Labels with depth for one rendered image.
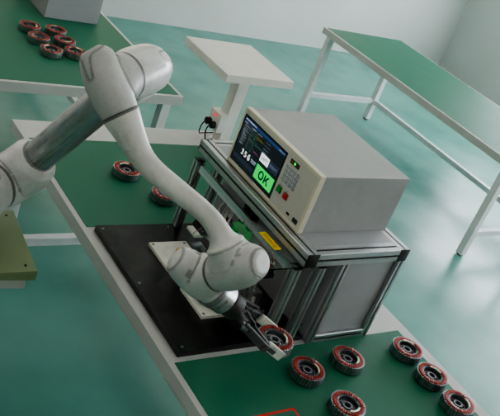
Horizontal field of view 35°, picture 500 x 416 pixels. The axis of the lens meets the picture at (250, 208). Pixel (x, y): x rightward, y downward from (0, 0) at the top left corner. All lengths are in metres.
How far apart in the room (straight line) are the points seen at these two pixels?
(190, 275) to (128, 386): 1.36
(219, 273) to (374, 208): 0.77
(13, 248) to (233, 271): 0.85
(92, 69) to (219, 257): 0.56
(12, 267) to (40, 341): 1.01
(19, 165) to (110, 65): 0.57
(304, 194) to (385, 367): 0.68
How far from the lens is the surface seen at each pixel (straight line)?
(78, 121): 2.34
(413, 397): 2.69
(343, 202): 2.50
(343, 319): 2.72
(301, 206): 2.43
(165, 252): 2.75
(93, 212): 2.90
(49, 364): 3.37
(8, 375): 3.29
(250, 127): 2.64
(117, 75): 2.06
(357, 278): 2.61
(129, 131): 2.06
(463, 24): 10.17
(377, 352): 2.79
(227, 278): 2.00
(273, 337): 2.33
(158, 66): 2.19
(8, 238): 2.61
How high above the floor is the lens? 2.23
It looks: 27 degrees down
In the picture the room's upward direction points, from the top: 22 degrees clockwise
